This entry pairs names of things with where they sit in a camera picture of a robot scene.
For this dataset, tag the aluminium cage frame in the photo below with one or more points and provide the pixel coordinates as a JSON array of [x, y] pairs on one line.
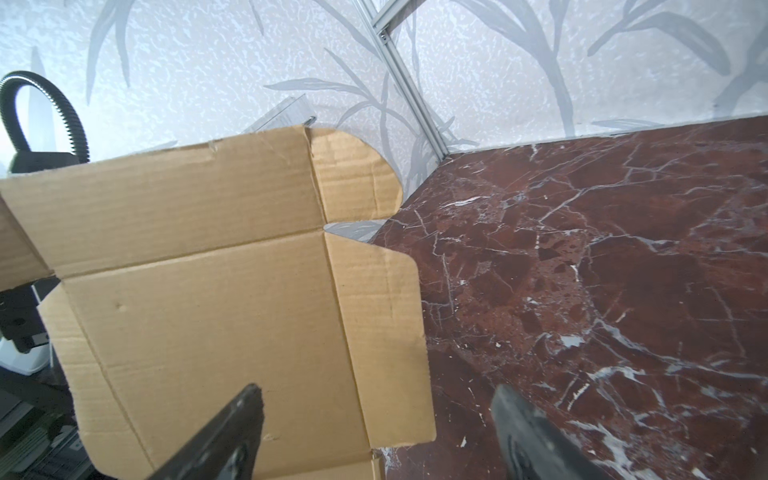
[[380, 23]]

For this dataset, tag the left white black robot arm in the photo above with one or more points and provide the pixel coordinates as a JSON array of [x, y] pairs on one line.
[[39, 436]]

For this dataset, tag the brown cardboard box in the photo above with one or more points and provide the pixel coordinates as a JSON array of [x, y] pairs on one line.
[[189, 273]]

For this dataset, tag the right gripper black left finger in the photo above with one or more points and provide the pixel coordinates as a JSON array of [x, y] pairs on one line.
[[226, 447]]

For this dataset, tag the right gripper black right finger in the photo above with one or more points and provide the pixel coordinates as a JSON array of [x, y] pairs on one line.
[[531, 446]]

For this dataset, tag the clear plastic wall bin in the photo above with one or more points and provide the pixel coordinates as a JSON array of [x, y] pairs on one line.
[[289, 112]]

